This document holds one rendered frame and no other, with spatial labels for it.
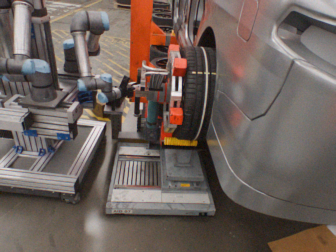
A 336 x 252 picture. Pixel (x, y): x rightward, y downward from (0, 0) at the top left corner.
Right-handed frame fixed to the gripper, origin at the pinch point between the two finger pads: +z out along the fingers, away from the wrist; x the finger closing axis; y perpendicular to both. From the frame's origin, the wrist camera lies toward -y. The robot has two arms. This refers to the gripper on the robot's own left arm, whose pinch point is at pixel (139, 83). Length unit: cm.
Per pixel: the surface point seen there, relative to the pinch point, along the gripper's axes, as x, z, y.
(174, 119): 54, -21, -2
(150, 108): 13.4, 0.8, 16.5
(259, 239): 120, 13, 83
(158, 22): -303, 346, 43
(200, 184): 64, 12, 68
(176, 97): 48, -15, -12
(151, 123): 14.4, 1.6, 29.7
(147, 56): -14.9, 22.3, -13.0
